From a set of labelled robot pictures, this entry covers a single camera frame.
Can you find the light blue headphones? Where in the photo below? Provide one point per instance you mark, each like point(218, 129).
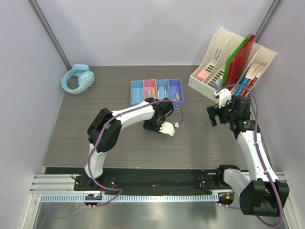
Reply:
point(85, 79)

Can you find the slotted cable duct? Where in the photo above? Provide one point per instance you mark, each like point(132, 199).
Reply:
point(92, 198)

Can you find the light blue item in rack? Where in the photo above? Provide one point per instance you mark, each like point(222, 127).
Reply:
point(217, 85)

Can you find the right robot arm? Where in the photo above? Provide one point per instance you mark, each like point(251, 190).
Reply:
point(262, 194)

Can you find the blue capped white marker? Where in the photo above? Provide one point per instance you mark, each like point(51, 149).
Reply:
point(149, 93)

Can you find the pink notepad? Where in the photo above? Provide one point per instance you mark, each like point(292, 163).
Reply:
point(202, 75)

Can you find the brown capped white pen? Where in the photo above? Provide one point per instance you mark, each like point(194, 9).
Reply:
point(158, 93)

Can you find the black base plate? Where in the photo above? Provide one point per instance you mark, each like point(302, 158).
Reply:
point(130, 179)

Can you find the pink drawer box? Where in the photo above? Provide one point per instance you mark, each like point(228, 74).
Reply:
point(150, 89)

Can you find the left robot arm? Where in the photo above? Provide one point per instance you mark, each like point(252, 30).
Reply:
point(106, 127)

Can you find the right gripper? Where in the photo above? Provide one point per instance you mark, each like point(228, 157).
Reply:
point(213, 111)

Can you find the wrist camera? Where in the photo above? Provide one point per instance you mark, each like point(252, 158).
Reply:
point(223, 95)
point(168, 128)

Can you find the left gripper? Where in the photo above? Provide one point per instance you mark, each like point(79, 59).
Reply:
point(147, 126)

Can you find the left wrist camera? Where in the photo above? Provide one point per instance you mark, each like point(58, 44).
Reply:
point(168, 128)

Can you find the magenta capped white pen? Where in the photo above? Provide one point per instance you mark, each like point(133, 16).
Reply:
point(165, 92)

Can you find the red perforated board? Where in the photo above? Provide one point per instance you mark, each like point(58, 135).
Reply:
point(239, 64)

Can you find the purple drawer box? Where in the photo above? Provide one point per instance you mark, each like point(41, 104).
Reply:
point(176, 92)

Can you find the teal blue drawer box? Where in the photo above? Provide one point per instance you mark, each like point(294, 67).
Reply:
point(161, 84)

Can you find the books in rack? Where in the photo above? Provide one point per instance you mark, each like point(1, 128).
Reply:
point(251, 74)

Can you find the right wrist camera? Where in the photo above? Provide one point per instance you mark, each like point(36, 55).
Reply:
point(223, 95)

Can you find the green board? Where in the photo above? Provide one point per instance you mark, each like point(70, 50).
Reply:
point(236, 52)

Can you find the light blue drawer box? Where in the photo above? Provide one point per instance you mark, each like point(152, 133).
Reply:
point(137, 92)

